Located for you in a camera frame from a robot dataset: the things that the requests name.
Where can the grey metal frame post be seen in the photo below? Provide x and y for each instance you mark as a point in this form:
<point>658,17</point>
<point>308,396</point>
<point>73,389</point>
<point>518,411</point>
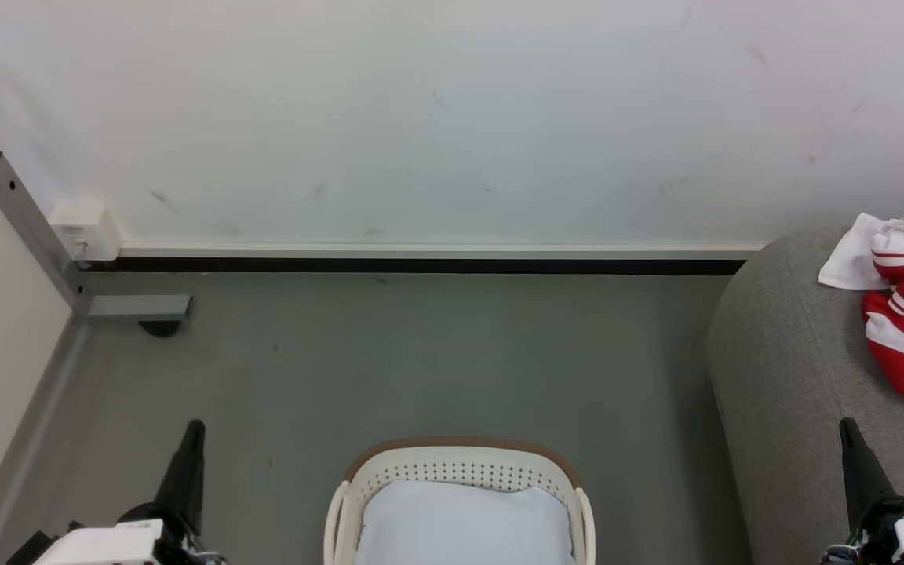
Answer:
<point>28,220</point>

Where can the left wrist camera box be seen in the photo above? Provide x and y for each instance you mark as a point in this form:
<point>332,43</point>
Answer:
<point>28,549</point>

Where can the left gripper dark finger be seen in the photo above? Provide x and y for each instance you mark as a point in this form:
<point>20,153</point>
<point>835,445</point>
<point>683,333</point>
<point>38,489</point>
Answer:
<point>187,479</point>

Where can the black caster wheel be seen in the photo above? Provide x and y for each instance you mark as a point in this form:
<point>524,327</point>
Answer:
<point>160,328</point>

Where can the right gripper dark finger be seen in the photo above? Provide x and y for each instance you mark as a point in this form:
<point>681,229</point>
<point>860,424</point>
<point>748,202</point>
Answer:
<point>864,479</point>

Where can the white wall socket box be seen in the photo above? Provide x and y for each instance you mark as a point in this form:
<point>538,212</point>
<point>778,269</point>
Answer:
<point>87,229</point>

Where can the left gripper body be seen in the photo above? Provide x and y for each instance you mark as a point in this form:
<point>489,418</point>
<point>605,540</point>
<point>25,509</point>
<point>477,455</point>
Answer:
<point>107,545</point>

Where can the white basket with brown rim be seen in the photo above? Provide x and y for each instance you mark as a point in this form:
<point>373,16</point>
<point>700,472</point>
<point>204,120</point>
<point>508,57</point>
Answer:
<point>460,471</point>

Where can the grey fabric sofa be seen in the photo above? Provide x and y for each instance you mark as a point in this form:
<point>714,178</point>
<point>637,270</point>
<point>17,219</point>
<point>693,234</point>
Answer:
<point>789,392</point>

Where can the white and black baseboard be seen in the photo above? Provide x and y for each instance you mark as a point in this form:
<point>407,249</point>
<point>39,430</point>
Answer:
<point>421,259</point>

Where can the light blue basket liner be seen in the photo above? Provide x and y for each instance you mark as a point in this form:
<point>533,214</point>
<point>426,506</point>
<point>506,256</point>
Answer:
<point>460,526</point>

